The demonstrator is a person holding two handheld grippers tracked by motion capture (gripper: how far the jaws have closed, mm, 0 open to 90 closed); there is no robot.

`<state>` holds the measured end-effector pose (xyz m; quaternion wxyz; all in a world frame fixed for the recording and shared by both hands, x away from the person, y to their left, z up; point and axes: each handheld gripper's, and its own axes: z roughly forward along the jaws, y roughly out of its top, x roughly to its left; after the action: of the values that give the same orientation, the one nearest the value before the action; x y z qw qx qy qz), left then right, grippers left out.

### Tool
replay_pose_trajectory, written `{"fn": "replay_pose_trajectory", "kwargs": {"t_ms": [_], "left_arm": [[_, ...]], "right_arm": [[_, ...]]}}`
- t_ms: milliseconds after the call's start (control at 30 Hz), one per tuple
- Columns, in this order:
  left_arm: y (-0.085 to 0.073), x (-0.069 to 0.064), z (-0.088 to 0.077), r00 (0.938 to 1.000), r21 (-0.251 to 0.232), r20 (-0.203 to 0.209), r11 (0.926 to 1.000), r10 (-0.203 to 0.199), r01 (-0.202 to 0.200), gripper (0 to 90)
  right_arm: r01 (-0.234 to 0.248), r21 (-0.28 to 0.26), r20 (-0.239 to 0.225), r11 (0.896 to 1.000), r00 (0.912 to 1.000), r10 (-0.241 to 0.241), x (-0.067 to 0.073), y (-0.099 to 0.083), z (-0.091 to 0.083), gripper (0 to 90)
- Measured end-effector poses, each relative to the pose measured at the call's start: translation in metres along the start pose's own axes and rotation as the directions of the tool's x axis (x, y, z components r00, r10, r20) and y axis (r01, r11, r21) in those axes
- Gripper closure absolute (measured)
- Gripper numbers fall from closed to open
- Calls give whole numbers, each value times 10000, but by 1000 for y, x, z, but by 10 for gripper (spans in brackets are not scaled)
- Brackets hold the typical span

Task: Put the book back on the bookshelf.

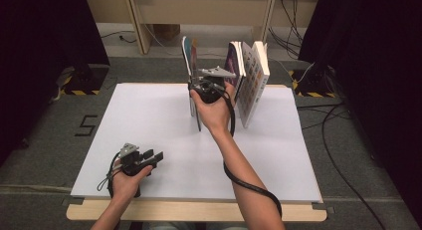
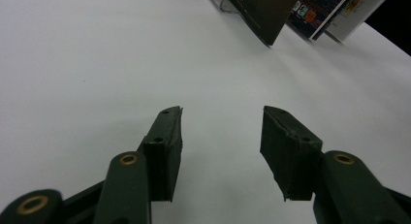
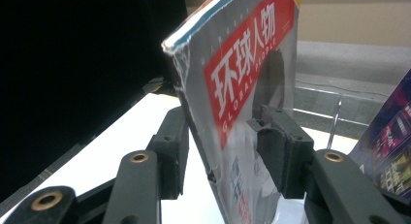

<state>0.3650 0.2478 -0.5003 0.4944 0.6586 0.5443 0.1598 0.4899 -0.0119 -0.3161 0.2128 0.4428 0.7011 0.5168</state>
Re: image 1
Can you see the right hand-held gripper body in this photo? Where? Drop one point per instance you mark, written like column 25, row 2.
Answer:
column 209, row 87

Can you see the person's right hand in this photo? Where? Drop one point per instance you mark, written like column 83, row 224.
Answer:
column 215, row 117

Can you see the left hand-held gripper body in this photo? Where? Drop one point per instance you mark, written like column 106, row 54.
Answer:
column 131, row 162

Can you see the thin teal book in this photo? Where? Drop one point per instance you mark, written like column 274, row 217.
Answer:
column 187, row 54

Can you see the person's left hand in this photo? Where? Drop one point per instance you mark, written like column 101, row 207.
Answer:
column 126, row 186

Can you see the thick white book picture-grid cover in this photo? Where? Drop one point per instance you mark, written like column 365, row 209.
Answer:
column 255, row 80

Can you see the light wooden desk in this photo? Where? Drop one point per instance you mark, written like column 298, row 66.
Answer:
column 199, row 7

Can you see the black curtain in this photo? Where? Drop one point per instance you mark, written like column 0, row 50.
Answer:
column 40, row 57
column 381, row 74

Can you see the white board sheet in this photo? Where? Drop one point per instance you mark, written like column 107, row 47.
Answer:
column 139, row 123

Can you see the black base with hazard tape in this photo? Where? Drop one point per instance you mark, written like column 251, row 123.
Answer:
column 86, row 82
column 312, row 84

